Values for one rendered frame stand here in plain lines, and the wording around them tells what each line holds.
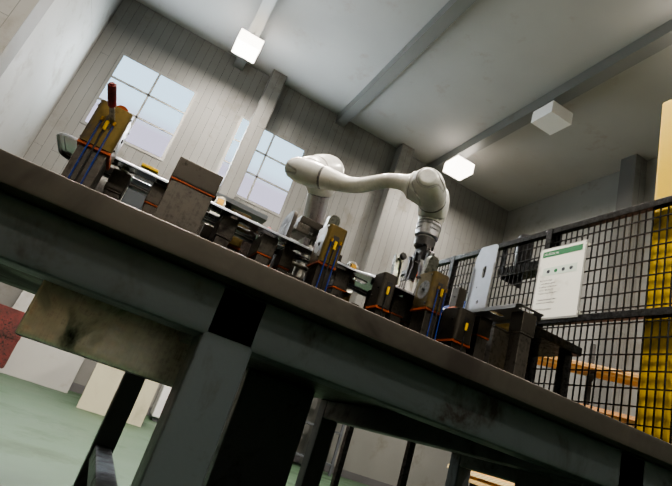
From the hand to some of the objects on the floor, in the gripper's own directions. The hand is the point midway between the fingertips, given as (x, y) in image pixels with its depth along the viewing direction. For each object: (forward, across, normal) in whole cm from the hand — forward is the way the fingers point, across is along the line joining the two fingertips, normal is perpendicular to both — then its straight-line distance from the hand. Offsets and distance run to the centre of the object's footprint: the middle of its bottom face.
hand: (412, 290), depth 177 cm
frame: (+105, -3, -26) cm, 108 cm away
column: (+105, -70, -16) cm, 127 cm away
